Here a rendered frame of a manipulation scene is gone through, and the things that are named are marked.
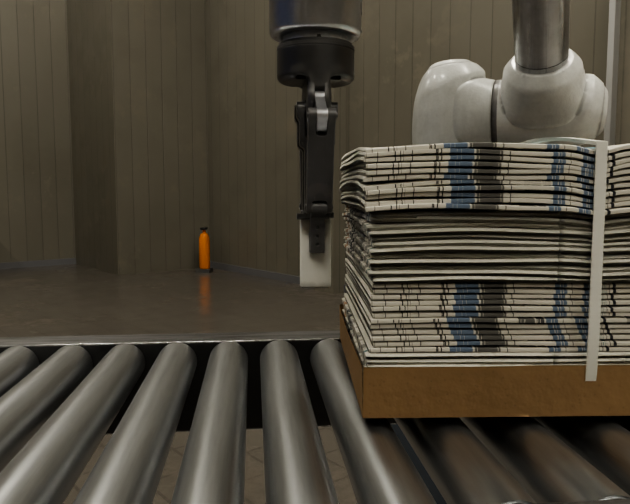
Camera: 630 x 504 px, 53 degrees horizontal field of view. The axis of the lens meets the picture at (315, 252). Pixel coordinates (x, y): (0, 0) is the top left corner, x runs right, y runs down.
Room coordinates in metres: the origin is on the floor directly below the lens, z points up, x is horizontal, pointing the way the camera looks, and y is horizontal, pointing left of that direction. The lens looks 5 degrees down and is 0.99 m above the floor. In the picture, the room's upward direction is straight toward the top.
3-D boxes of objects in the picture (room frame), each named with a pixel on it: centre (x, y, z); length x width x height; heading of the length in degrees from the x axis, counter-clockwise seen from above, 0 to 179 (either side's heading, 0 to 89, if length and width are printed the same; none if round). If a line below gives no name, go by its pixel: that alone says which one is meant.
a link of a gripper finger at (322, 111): (0.60, 0.00, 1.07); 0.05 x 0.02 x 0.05; 6
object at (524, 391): (0.65, -0.11, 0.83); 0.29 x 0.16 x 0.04; 2
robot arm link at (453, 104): (1.44, -0.31, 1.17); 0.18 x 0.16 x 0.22; 68
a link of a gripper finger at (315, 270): (0.63, 0.00, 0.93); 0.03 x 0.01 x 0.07; 96
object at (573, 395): (0.65, -0.22, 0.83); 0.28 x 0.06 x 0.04; 2
